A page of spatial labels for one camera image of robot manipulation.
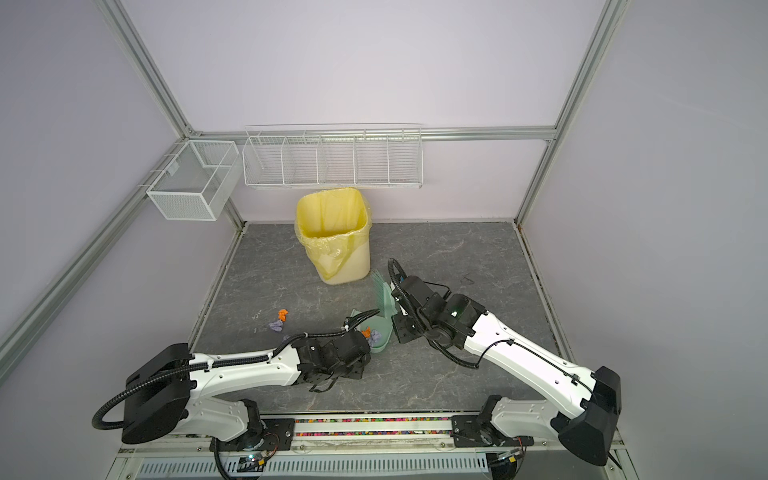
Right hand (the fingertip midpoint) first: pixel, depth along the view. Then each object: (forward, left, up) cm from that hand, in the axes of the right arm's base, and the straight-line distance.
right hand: (400, 323), depth 73 cm
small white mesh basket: (+47, +67, +8) cm, 82 cm away
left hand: (-6, +11, -15) cm, 19 cm away
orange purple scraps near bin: (+3, +8, -15) cm, 17 cm away
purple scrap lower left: (+4, +35, -16) cm, 39 cm away
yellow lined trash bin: (+41, +24, -7) cm, 47 cm away
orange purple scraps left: (+7, +38, -16) cm, 42 cm away
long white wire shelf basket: (+55, +22, +13) cm, 60 cm away
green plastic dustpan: (+5, +7, -14) cm, 16 cm away
